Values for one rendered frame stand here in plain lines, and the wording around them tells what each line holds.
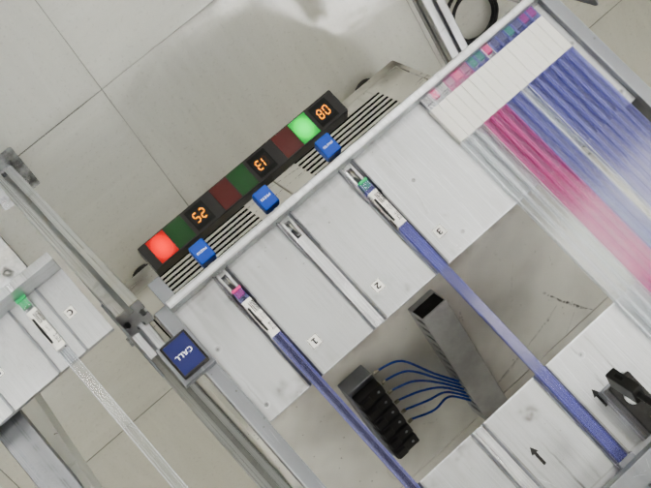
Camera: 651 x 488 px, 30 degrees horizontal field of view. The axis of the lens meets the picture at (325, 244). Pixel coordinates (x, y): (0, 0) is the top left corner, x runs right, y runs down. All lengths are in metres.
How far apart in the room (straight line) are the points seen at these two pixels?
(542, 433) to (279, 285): 0.38
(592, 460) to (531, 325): 0.53
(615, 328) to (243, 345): 0.48
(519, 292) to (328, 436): 0.40
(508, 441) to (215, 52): 1.05
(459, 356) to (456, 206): 0.39
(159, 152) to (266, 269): 0.76
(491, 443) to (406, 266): 0.25
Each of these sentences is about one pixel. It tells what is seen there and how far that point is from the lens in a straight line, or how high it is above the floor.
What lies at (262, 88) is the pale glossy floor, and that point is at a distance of 2.37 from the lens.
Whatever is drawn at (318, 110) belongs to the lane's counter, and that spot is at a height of 0.65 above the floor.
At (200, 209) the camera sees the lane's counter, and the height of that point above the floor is 0.65.
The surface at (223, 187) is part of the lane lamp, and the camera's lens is 1.63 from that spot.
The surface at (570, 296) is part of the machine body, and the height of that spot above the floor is 0.62.
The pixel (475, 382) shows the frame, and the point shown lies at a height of 0.66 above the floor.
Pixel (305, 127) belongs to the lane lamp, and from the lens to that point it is 1.66.
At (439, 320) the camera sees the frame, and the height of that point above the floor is 0.66.
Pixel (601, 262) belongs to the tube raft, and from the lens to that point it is 1.62.
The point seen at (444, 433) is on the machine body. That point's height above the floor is 0.62.
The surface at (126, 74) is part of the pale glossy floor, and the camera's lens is 2.25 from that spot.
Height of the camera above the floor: 2.05
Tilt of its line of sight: 54 degrees down
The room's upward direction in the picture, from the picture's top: 125 degrees clockwise
